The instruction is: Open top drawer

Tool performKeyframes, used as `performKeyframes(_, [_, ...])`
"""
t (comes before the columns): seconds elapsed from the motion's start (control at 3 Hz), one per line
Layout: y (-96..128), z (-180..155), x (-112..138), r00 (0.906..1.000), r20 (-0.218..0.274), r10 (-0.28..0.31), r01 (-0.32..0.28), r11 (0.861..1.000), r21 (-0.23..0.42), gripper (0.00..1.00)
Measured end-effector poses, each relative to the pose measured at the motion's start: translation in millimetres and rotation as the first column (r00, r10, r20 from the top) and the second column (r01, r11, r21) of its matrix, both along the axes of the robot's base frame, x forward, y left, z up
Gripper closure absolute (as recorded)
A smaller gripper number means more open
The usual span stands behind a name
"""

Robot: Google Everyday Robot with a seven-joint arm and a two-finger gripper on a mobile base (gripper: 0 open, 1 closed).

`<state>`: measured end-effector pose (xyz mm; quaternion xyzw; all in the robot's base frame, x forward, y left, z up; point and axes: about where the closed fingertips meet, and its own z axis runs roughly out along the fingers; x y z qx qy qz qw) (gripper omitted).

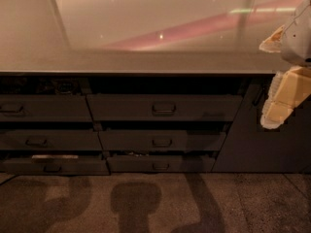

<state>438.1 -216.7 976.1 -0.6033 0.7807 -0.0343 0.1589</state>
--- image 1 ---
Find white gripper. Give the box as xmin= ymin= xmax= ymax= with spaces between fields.
xmin=259 ymin=0 xmax=311 ymax=129

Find grey drawer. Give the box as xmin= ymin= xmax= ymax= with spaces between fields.
xmin=0 ymin=94 xmax=91 ymax=122
xmin=107 ymin=155 xmax=215 ymax=173
xmin=3 ymin=156 xmax=110 ymax=176
xmin=99 ymin=130 xmax=226 ymax=151
xmin=86 ymin=94 xmax=242 ymax=121
xmin=0 ymin=130 xmax=102 ymax=150

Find white object in bottom drawer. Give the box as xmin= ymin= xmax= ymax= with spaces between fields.
xmin=32 ymin=154 xmax=79 ymax=159

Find dark items in left drawer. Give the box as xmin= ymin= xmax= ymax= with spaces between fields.
xmin=0 ymin=77 xmax=81 ymax=95

